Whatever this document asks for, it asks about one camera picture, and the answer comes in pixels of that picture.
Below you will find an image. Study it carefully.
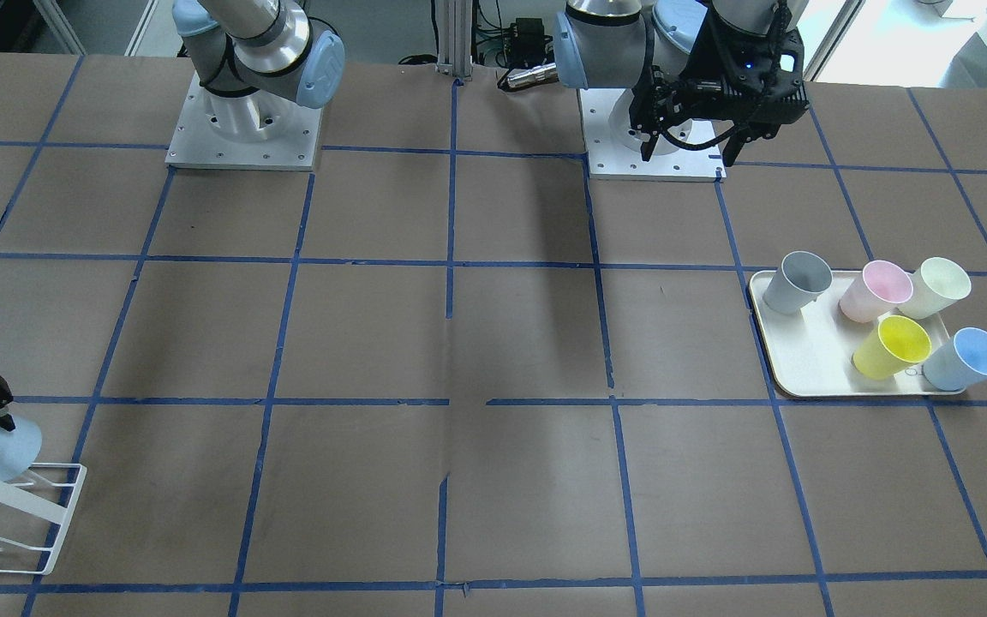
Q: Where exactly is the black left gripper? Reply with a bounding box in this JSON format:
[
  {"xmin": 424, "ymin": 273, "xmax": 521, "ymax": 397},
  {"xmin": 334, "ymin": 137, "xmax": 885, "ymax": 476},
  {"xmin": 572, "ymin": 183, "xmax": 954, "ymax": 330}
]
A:
[{"xmin": 631, "ymin": 17, "xmax": 810, "ymax": 168}]

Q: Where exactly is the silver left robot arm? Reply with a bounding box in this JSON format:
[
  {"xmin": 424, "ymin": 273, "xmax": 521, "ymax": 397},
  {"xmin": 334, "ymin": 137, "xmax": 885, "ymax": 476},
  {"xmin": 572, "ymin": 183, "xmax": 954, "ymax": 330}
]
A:
[{"xmin": 553, "ymin": 1, "xmax": 811, "ymax": 181}]

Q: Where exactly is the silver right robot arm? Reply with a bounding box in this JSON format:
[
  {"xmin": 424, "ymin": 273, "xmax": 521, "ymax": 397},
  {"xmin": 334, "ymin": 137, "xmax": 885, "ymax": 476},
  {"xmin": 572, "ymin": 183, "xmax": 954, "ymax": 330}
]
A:
[{"xmin": 0, "ymin": 1, "xmax": 345, "ymax": 434}]

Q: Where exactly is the grey plastic cup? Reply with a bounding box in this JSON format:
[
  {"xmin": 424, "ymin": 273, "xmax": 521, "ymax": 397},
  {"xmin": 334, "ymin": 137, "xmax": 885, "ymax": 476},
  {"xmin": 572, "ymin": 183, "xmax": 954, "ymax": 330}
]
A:
[{"xmin": 763, "ymin": 250, "xmax": 834, "ymax": 314}]

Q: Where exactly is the pink plastic cup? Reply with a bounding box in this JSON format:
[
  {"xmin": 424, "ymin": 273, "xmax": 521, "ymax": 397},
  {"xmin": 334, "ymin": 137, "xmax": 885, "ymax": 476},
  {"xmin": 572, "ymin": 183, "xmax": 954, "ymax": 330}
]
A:
[{"xmin": 838, "ymin": 261, "xmax": 915, "ymax": 323}]

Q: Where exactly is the pale green plastic cup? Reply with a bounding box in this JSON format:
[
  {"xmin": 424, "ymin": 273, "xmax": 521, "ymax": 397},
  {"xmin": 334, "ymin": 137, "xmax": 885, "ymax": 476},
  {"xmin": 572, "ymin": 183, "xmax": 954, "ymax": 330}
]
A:
[{"xmin": 898, "ymin": 256, "xmax": 972, "ymax": 320}]

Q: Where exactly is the yellow plastic cup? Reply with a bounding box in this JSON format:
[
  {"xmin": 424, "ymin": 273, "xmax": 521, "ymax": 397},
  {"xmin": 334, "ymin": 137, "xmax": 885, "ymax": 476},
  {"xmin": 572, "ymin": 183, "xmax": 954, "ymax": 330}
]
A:
[{"xmin": 852, "ymin": 314, "xmax": 933, "ymax": 381}]

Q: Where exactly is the beige plastic tray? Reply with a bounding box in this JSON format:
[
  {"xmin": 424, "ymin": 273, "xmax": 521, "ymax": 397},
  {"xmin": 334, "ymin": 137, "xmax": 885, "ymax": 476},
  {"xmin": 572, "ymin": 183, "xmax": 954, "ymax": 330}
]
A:
[{"xmin": 748, "ymin": 270, "xmax": 945, "ymax": 398}]

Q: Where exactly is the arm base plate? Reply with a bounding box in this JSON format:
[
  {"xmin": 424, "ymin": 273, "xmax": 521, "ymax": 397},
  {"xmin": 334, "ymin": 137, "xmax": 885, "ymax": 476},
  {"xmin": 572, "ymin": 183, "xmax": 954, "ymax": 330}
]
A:
[
  {"xmin": 165, "ymin": 76, "xmax": 322, "ymax": 172},
  {"xmin": 577, "ymin": 86, "xmax": 726, "ymax": 183}
]

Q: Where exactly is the aluminium frame post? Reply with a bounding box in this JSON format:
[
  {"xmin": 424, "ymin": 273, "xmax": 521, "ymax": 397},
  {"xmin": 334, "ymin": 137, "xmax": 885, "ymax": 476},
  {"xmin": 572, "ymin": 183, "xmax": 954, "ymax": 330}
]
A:
[{"xmin": 434, "ymin": 0, "xmax": 477, "ymax": 82}]

